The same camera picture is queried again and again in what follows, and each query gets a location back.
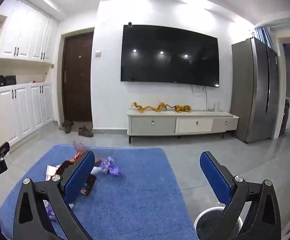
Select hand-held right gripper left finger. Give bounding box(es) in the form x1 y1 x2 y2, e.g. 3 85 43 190
13 150 96 240

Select black box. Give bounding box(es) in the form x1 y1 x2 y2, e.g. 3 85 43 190
0 75 17 88

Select purple foil wrapper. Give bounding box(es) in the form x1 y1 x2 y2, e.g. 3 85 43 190
100 156 122 177

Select grey plastic bag red drawstring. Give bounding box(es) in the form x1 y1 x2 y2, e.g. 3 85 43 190
72 141 86 153

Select black wall television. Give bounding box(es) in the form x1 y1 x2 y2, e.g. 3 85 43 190
120 25 220 88

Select small purple wrapper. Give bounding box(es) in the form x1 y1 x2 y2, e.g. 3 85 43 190
44 201 58 221

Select white wall cabinets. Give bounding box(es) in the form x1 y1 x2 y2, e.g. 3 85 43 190
0 0 59 63

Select dark red snack wrapper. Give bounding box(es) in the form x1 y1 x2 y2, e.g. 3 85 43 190
80 175 97 196

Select grey double-door refrigerator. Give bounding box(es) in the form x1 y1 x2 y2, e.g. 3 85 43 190
230 37 280 144

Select blue rug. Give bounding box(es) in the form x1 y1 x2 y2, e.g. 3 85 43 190
0 144 199 240

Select brown entrance door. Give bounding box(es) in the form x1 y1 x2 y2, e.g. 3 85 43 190
61 32 95 126

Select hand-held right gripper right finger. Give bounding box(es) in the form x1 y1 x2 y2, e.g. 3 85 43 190
199 151 282 240

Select white hanging cable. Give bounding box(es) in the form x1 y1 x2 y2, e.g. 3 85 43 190
191 85 216 111

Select white grey television cabinet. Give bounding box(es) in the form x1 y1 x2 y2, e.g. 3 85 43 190
127 109 240 144

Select blue curtain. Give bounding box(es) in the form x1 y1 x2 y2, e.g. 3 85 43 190
254 26 271 48

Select white round trash bin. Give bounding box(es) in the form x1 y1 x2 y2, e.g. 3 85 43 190
194 206 244 240

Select dark brown wrapper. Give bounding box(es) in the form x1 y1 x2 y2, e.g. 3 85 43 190
56 160 75 176

